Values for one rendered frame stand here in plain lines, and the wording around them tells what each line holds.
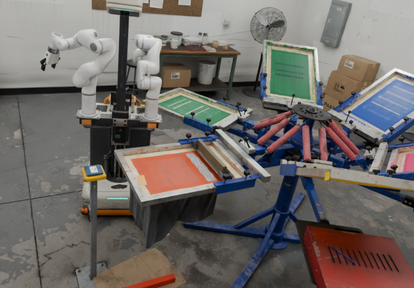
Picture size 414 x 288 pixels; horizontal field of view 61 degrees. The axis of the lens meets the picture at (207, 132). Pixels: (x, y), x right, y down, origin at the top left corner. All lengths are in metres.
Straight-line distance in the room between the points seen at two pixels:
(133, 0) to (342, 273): 1.82
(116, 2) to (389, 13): 4.98
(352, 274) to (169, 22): 5.10
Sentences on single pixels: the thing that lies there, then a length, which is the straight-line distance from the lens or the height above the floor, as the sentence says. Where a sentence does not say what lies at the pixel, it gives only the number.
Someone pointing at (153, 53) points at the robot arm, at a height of 1.61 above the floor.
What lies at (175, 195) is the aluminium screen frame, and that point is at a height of 0.99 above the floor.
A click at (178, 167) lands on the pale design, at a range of 2.40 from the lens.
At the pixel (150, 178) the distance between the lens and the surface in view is 2.27.
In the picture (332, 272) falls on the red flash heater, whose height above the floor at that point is 1.10.
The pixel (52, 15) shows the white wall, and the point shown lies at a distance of 5.70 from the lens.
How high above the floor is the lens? 2.25
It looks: 26 degrees down
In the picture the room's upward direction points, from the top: 9 degrees clockwise
